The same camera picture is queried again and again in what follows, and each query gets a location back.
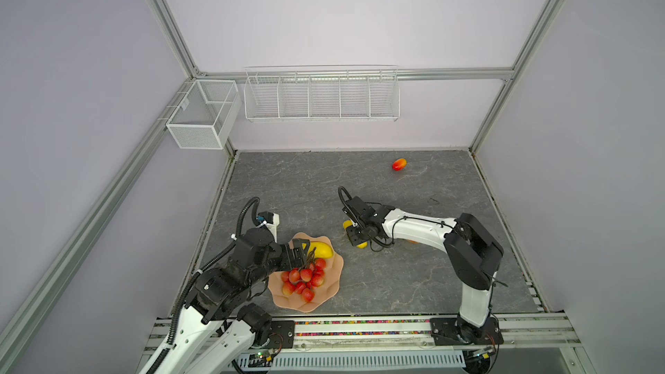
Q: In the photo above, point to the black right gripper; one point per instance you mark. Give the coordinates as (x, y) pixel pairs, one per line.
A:
(352, 238)

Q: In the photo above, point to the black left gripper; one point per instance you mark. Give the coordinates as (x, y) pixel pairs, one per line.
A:
(300, 255)

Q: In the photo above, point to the bumpy yellow fake fruit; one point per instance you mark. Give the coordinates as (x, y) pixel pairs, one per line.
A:
(349, 224)

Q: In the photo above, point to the smooth yellow fake mango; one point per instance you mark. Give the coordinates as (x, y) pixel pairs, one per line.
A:
(320, 250)

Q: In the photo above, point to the red fake strawberry bunch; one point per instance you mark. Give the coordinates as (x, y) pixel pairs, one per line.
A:
(304, 281)

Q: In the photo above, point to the pink wavy fruit bowl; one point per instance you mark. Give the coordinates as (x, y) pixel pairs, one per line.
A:
(324, 293)

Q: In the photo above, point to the red yellow fake mango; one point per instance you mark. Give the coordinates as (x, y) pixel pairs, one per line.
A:
(399, 165)

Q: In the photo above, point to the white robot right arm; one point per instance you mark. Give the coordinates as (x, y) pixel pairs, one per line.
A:
(473, 253)

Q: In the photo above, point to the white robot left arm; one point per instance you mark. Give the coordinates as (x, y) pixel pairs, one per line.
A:
(215, 321)

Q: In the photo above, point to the white mesh box basket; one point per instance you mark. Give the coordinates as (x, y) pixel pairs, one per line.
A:
(205, 116)

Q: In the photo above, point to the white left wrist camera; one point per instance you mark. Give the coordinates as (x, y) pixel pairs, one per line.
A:
(270, 221)

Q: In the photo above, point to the white wire wall basket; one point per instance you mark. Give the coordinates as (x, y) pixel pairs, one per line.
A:
(322, 93)

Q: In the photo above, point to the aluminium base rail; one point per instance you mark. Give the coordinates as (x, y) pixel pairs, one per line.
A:
(420, 331)

